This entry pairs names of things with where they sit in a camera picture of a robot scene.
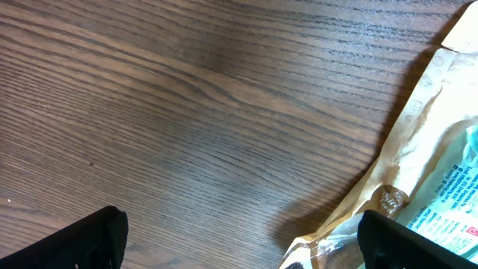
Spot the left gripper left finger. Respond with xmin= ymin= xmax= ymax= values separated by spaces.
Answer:
xmin=1 ymin=205 xmax=128 ymax=269

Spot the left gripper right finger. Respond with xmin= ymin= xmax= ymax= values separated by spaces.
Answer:
xmin=357 ymin=210 xmax=477 ymax=269

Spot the brown white snack bag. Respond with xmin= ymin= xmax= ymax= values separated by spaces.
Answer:
xmin=279 ymin=3 xmax=477 ymax=269

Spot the teal tissue packet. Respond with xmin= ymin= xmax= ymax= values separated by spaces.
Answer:
xmin=397 ymin=126 xmax=477 ymax=263

